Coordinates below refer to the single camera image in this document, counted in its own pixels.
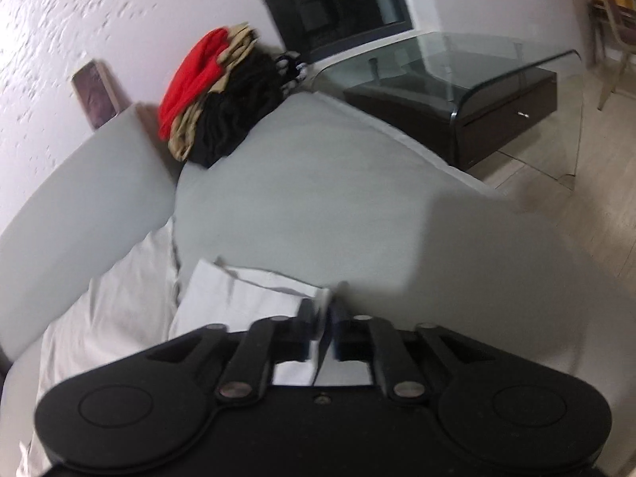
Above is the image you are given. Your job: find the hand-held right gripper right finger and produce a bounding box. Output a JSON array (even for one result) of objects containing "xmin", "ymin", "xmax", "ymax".
[{"xmin": 331, "ymin": 303, "xmax": 504, "ymax": 403}]

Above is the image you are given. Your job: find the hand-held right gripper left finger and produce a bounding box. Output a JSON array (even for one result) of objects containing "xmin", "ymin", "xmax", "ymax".
[{"xmin": 144, "ymin": 301, "xmax": 322, "ymax": 403}]

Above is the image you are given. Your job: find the white garment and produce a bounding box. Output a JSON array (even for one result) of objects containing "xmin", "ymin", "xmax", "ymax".
[{"xmin": 168, "ymin": 257, "xmax": 335, "ymax": 386}]

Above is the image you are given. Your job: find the grey sofa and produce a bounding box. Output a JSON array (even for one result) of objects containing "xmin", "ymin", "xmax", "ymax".
[{"xmin": 0, "ymin": 90, "xmax": 636, "ymax": 477}]

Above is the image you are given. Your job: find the white wrinkled cloth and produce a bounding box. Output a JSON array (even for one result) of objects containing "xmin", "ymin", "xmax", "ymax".
[{"xmin": 15, "ymin": 217, "xmax": 180, "ymax": 477}]

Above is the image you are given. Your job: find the tan garment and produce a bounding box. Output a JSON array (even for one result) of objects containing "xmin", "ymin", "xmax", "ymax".
[{"xmin": 168, "ymin": 22, "xmax": 262, "ymax": 162}]

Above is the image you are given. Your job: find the black garment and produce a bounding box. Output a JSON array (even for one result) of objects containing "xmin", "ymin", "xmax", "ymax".
[{"xmin": 188, "ymin": 50, "xmax": 300, "ymax": 169}]

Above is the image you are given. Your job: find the dark drawer unit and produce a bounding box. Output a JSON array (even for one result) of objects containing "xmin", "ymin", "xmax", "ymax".
[{"xmin": 343, "ymin": 67, "xmax": 558, "ymax": 170}]

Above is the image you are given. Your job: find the black white striped cloth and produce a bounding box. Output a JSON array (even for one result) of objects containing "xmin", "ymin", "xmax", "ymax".
[{"xmin": 275, "ymin": 51, "xmax": 310, "ymax": 95}]

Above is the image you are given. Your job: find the red garment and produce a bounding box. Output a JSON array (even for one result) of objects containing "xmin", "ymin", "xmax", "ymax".
[{"xmin": 158, "ymin": 29, "xmax": 232, "ymax": 141}]

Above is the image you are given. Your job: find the curved glass coffee table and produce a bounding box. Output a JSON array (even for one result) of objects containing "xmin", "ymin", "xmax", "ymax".
[{"xmin": 310, "ymin": 31, "xmax": 582, "ymax": 180}]

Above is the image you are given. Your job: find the chair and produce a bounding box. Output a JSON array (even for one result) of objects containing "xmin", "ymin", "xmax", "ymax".
[{"xmin": 589, "ymin": 0, "xmax": 636, "ymax": 110}]

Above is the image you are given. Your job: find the framed wall picture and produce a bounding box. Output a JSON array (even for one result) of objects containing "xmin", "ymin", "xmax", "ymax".
[{"xmin": 71, "ymin": 60, "xmax": 123, "ymax": 131}]

